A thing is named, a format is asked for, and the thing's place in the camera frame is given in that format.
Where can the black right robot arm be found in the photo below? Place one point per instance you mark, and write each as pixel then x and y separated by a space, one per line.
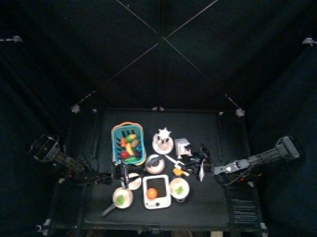
pixel 263 155

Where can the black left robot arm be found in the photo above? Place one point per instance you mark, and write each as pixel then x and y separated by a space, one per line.
pixel 61 157

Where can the white bowl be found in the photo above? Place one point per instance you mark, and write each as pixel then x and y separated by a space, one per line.
pixel 133 182

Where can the green toy cucumber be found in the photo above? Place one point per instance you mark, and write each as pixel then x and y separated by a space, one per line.
pixel 132 159

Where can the white cutting board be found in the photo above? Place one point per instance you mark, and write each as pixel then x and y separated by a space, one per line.
pixel 179 163

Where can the red toy tomato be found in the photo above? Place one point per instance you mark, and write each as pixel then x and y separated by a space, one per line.
pixel 124 155

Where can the purple toy eggplant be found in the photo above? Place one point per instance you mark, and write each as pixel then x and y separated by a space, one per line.
pixel 137 153

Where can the yellow toy bell pepper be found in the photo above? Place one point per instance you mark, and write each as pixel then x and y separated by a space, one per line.
pixel 176 172

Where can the orange toy fruit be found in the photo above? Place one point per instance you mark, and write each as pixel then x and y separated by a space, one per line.
pixel 152 193

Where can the green toy piece in pan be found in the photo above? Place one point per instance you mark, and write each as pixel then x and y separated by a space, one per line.
pixel 119 200

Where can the yellow toy banana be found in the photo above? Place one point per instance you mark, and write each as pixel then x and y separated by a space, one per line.
pixel 129 149

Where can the brown toy potato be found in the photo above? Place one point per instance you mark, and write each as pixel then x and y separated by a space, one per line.
pixel 135 143

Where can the orange toy carrot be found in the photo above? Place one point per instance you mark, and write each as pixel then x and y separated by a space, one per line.
pixel 123 143

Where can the white toy induction stove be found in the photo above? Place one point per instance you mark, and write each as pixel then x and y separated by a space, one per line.
pixel 156 203

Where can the green toy piece in pot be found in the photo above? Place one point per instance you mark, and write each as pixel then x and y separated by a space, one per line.
pixel 179 190

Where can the green toy pear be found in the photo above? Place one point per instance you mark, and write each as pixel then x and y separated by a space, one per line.
pixel 131 137

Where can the teal basket with orange rim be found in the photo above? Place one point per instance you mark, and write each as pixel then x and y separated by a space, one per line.
pixel 116 135

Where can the white star-shaped toy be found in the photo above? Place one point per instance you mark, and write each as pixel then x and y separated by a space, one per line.
pixel 163 133

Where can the black printed label sheet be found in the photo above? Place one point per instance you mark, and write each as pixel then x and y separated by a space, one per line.
pixel 243 213

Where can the silver frame bracket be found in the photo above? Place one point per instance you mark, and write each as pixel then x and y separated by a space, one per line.
pixel 239 112
pixel 14 39
pixel 156 108
pixel 307 41
pixel 74 108

